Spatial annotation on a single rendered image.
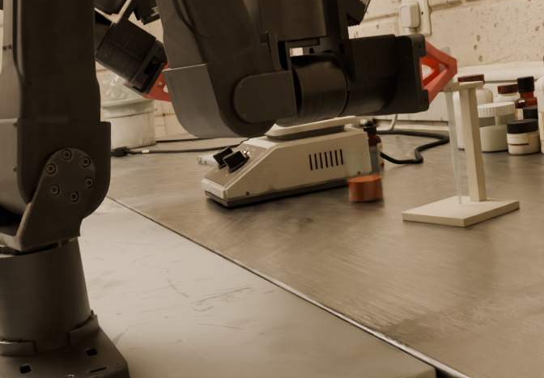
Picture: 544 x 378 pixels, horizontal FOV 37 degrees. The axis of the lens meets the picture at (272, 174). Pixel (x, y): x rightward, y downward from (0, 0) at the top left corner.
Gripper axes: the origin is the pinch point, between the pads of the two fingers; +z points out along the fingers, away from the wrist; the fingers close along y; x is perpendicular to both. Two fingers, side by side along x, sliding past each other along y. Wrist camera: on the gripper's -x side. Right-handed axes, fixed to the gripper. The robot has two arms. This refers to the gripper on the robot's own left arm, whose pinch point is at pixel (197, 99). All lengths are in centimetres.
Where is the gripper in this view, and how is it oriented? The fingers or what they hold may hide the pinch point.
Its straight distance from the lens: 109.0
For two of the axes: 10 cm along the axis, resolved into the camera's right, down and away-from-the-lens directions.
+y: -2.8, -0.9, 9.5
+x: -5.0, 8.6, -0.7
